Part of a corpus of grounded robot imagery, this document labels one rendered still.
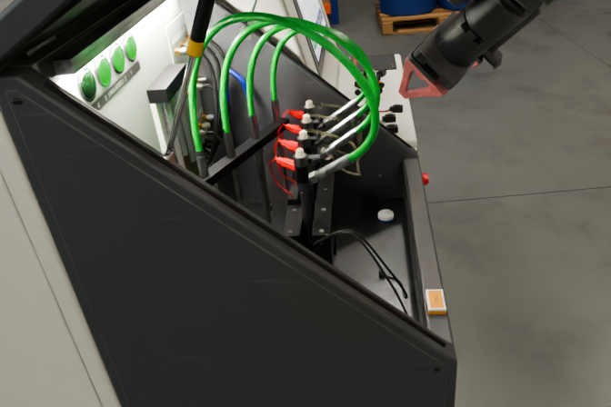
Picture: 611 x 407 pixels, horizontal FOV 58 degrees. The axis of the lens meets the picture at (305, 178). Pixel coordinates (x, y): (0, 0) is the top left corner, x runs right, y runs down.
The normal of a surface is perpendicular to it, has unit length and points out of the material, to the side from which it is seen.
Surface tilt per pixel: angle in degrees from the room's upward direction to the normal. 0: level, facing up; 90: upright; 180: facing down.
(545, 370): 0
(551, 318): 0
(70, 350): 90
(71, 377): 90
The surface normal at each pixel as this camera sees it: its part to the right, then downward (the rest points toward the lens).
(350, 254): -0.10, -0.86
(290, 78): -0.08, 0.52
